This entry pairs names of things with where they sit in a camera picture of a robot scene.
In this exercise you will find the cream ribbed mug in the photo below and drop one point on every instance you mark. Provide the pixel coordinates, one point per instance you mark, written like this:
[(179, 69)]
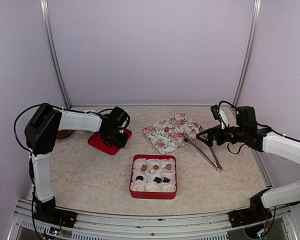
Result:
[(90, 111)]

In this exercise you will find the white chocolate on tray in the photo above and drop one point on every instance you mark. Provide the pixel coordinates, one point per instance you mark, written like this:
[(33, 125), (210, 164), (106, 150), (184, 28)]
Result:
[(178, 118)]

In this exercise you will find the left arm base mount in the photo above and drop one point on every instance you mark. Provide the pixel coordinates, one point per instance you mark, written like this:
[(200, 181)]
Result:
[(61, 218)]

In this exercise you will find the white round chocolate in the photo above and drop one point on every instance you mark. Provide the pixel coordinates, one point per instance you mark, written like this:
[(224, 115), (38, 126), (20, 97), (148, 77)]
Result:
[(141, 188)]

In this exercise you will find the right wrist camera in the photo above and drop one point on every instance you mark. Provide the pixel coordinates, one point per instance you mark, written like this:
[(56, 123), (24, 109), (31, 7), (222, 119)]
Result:
[(218, 114)]

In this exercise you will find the steel serving tongs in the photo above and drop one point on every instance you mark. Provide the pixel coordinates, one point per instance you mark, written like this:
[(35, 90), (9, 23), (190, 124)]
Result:
[(212, 163)]

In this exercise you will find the floral tray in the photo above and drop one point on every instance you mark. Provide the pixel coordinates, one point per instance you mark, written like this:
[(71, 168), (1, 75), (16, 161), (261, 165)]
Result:
[(168, 142)]

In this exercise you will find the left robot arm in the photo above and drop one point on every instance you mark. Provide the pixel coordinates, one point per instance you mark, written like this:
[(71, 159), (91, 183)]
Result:
[(41, 135)]

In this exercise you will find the small black chocolate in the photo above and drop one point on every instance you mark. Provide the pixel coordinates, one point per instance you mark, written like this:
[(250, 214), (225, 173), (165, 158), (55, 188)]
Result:
[(166, 180)]

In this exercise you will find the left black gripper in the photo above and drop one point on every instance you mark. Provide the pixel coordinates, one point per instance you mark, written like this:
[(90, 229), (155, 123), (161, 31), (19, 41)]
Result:
[(120, 144)]

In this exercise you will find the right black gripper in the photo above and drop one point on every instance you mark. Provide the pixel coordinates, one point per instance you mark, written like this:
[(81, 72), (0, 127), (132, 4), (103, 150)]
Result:
[(216, 131)]

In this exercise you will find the light brown chocolate cube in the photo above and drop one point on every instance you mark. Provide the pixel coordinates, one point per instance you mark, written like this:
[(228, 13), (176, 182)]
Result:
[(156, 167)]

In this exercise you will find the red tin lid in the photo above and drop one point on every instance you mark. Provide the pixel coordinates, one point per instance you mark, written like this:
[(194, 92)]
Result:
[(95, 141)]

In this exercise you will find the front aluminium rail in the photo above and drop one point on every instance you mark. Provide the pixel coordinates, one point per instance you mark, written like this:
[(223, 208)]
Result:
[(103, 226)]

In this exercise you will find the right aluminium frame post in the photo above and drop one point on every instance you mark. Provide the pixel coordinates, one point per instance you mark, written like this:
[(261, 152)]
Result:
[(248, 52)]

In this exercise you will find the dark chocolate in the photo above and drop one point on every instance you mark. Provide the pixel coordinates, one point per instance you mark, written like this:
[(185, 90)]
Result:
[(158, 180)]

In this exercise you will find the brown caramel chocolate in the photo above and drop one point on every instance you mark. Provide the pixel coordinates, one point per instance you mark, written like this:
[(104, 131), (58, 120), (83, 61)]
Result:
[(166, 130)]

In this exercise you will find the left aluminium frame post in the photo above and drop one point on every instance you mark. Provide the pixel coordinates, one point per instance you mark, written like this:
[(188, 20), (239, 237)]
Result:
[(44, 7)]

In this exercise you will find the black round chocolate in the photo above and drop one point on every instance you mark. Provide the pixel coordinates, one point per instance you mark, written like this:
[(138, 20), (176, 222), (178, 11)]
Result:
[(140, 177)]

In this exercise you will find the tan hexagon chocolate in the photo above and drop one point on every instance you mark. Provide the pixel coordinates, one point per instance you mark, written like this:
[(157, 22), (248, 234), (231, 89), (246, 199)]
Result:
[(168, 166)]

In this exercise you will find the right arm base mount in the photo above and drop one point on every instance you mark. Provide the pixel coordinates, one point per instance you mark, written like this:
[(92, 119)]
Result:
[(248, 216)]

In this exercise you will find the aluminium frame post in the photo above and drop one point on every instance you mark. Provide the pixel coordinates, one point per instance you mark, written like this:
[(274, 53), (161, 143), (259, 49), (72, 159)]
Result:
[(248, 52), (44, 7)]

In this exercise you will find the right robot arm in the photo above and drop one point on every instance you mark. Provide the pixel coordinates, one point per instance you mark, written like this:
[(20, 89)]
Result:
[(269, 143)]

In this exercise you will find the red chocolate tin box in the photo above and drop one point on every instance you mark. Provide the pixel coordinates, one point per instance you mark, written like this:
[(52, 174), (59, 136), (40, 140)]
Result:
[(150, 174)]

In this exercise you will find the dark red patterned coaster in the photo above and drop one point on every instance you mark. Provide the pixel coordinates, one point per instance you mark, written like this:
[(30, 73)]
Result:
[(62, 134)]

